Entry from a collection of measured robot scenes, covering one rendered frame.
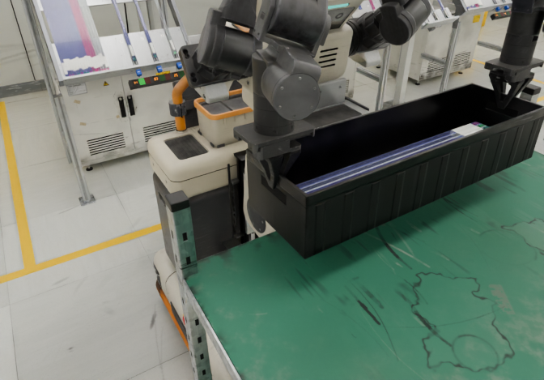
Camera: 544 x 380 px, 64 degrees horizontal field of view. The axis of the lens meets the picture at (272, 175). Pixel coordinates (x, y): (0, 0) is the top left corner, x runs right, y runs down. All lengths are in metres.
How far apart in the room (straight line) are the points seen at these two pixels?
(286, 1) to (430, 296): 0.49
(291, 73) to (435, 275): 0.44
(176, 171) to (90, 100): 1.54
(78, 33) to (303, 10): 2.01
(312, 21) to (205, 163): 0.83
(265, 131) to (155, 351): 1.38
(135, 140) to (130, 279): 1.09
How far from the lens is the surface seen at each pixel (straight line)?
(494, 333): 0.74
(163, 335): 1.91
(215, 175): 1.36
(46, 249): 2.46
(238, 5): 0.82
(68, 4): 2.58
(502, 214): 0.97
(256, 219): 1.23
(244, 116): 1.37
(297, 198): 0.62
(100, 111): 2.81
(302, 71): 0.50
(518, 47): 0.99
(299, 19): 0.56
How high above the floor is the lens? 1.48
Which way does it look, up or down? 33 degrees down
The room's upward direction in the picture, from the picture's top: straight up
